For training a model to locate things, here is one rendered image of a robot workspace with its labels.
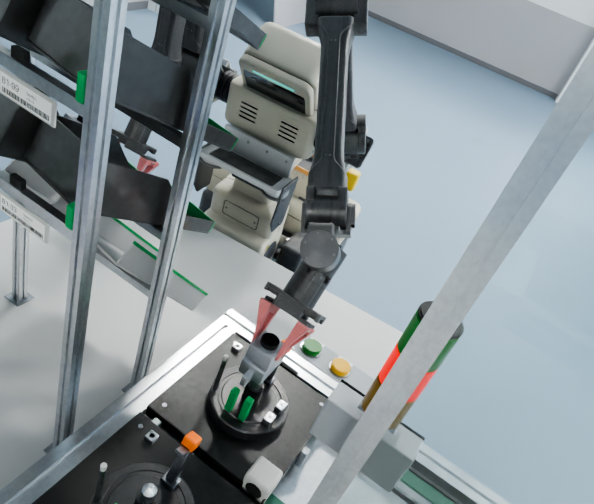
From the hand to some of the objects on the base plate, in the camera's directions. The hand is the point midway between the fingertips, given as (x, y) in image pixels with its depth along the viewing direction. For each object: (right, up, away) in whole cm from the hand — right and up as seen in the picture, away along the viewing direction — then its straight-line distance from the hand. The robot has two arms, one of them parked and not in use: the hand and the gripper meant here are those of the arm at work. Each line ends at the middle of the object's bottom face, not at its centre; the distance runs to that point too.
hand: (266, 348), depth 87 cm
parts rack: (-43, -6, +13) cm, 45 cm away
